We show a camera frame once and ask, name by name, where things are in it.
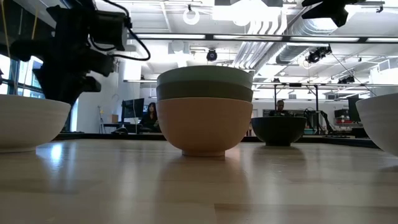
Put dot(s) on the silver ventilation duct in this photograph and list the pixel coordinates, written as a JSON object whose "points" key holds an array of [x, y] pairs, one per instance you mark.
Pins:
{"points": [[289, 54]]}

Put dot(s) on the black bowl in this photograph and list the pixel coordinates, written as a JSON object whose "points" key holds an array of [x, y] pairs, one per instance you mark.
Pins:
{"points": [[278, 130]]}

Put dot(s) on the overhead light bar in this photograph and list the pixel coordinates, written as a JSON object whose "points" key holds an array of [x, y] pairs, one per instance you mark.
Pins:
{"points": [[208, 36]]}

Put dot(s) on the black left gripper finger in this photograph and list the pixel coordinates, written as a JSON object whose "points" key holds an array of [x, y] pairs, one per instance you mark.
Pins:
{"points": [[62, 88]]}

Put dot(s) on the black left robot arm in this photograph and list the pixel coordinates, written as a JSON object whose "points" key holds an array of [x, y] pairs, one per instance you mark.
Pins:
{"points": [[81, 3]]}

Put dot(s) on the peach orange bowl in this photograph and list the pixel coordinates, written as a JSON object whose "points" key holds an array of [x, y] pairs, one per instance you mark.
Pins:
{"points": [[203, 127]]}

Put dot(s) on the person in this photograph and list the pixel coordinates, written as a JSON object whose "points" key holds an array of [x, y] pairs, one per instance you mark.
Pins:
{"points": [[150, 119], [280, 105]]}

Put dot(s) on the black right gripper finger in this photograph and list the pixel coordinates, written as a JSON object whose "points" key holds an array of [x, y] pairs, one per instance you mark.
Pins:
{"points": [[329, 11]]}

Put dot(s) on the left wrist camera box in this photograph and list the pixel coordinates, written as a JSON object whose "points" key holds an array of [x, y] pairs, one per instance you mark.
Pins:
{"points": [[110, 29]]}

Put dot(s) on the black ceiling spotlight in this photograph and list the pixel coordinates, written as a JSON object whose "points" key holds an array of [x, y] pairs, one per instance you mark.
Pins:
{"points": [[314, 56], [211, 55], [349, 79]]}

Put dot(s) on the mint green bowl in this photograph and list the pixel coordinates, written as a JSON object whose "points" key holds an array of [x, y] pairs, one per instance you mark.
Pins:
{"points": [[205, 74]]}

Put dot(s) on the white bowl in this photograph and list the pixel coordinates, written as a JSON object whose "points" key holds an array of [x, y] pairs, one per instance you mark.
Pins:
{"points": [[382, 121], [28, 124]]}

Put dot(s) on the cardboard box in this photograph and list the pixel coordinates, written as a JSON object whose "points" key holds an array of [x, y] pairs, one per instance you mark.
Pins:
{"points": [[114, 119]]}

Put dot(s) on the black metal frame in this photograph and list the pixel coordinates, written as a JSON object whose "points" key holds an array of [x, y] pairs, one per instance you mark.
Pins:
{"points": [[316, 102]]}

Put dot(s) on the background black robot arm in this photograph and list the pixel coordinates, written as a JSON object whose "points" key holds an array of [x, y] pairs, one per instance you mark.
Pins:
{"points": [[323, 119]]}

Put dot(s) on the olive green bowl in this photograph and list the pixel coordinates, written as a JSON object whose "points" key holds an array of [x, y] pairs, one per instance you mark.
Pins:
{"points": [[202, 91]]}

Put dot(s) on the black computer monitor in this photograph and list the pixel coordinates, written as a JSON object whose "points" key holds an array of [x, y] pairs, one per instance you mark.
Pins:
{"points": [[354, 109], [133, 108]]}

